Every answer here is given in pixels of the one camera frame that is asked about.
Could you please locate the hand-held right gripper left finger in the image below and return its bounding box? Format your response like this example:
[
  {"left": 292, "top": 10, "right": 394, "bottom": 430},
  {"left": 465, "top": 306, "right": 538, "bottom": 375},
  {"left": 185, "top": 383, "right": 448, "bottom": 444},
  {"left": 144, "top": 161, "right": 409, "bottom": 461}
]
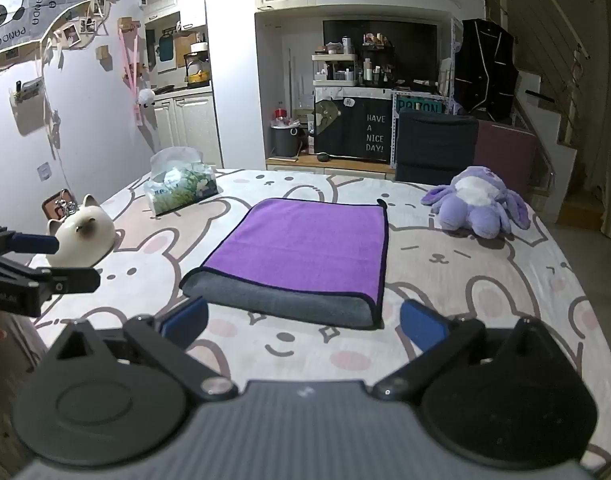
[{"left": 51, "top": 296, "right": 239, "bottom": 404}]

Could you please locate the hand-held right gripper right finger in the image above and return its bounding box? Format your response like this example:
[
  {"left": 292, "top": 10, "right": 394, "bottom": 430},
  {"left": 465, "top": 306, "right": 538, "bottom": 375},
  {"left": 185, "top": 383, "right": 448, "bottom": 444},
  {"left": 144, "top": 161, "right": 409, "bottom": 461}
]
[{"left": 373, "top": 299, "right": 562, "bottom": 402}]

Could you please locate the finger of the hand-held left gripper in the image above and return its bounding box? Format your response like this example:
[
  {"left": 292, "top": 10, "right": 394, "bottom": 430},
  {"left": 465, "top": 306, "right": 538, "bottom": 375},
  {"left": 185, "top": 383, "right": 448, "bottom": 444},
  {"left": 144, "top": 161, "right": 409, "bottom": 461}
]
[
  {"left": 0, "top": 254, "right": 101, "bottom": 297},
  {"left": 0, "top": 226, "right": 60, "bottom": 257}
]

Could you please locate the purple and grey towel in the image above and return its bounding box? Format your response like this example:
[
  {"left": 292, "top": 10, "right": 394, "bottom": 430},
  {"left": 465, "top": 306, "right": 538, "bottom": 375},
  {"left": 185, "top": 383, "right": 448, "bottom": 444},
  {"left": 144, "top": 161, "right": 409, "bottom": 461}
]
[{"left": 179, "top": 198, "right": 390, "bottom": 331}]

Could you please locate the white ceramic cat figurine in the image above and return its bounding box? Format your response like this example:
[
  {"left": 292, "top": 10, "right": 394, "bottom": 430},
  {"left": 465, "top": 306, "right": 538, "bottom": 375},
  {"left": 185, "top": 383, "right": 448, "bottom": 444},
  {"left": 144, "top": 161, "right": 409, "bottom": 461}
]
[{"left": 47, "top": 194, "right": 116, "bottom": 267}]

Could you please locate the brown tray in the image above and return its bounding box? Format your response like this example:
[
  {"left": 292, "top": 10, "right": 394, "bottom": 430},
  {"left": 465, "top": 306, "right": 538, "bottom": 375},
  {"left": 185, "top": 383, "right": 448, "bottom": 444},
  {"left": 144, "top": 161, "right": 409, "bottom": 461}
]
[{"left": 41, "top": 187, "right": 77, "bottom": 217}]

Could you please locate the green floral tissue box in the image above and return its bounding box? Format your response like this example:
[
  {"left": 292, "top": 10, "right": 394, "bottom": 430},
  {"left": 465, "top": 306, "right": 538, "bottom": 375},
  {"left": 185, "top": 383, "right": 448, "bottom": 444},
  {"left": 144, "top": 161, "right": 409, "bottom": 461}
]
[{"left": 144, "top": 147, "right": 220, "bottom": 217}]

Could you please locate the purple plush rabbit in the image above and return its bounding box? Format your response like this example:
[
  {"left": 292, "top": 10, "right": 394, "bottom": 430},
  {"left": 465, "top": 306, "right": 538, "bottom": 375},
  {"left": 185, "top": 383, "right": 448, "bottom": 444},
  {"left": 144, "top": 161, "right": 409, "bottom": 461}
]
[{"left": 420, "top": 165, "right": 532, "bottom": 239}]

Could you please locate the dark fabric chair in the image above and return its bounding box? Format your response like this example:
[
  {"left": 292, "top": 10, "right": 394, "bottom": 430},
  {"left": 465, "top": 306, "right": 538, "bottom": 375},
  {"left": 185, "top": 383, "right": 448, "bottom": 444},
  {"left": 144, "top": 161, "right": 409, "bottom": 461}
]
[{"left": 395, "top": 109, "right": 479, "bottom": 184}]

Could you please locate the mauve folded mat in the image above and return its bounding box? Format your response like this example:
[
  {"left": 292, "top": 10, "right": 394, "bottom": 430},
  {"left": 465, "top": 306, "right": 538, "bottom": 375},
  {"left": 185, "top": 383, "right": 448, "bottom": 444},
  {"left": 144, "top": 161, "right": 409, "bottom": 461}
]
[{"left": 473, "top": 119, "right": 540, "bottom": 192}]

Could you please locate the white kitchen base cabinet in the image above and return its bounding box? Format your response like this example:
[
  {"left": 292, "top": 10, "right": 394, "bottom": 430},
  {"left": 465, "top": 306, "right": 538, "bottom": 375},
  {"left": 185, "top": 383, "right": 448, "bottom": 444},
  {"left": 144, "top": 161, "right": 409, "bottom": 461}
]
[{"left": 152, "top": 87, "right": 224, "bottom": 167}]

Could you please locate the black lettered curtain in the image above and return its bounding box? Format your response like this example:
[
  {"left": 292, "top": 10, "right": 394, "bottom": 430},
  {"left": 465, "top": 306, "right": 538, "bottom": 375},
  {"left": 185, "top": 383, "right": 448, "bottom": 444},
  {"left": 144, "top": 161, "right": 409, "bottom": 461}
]
[{"left": 314, "top": 87, "right": 394, "bottom": 162}]

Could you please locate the grey trash bin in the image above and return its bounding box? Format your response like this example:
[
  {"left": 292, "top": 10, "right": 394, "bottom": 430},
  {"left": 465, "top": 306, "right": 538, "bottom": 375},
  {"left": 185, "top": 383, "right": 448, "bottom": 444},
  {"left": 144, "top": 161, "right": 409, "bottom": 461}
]
[{"left": 270, "top": 121, "right": 302, "bottom": 158}]

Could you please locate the green sign plate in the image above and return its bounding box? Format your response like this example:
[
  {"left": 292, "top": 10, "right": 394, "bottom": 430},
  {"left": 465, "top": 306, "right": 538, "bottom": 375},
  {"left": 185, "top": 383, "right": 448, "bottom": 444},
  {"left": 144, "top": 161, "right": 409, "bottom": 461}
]
[{"left": 396, "top": 97, "right": 445, "bottom": 116}]

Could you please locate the yellow pot with lid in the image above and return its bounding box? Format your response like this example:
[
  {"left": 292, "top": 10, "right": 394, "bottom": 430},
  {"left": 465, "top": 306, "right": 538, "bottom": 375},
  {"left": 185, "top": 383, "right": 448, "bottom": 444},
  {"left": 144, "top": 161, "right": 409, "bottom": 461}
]
[{"left": 184, "top": 52, "right": 211, "bottom": 86}]

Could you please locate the black hanging jacket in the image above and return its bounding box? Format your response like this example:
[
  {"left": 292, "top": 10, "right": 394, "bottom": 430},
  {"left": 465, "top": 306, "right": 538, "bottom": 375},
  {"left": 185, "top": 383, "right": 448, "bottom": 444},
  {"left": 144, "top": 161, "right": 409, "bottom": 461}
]
[{"left": 452, "top": 18, "right": 519, "bottom": 117}]

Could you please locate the white cosmetics rack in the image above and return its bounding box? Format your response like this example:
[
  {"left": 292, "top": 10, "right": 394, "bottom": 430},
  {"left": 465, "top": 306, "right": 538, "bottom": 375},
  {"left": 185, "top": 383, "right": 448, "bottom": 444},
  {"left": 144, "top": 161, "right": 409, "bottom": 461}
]
[{"left": 312, "top": 52, "right": 359, "bottom": 87}]

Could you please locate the pink hanging strap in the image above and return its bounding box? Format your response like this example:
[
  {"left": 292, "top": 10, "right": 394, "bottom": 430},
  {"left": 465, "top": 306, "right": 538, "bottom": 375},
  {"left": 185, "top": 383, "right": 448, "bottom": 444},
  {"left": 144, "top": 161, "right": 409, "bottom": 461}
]
[{"left": 117, "top": 24, "right": 145, "bottom": 127}]

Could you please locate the staircase with wire railing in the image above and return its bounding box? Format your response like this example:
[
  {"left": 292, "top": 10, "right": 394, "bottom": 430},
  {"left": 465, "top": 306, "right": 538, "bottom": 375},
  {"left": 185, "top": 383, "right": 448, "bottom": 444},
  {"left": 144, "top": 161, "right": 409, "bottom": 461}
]
[{"left": 505, "top": 0, "right": 611, "bottom": 233}]

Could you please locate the panda wall poster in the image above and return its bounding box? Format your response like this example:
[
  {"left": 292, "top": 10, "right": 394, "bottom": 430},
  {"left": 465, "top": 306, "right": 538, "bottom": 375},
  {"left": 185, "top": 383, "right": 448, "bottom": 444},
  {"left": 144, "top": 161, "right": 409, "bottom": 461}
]
[{"left": 0, "top": 0, "right": 92, "bottom": 57}]

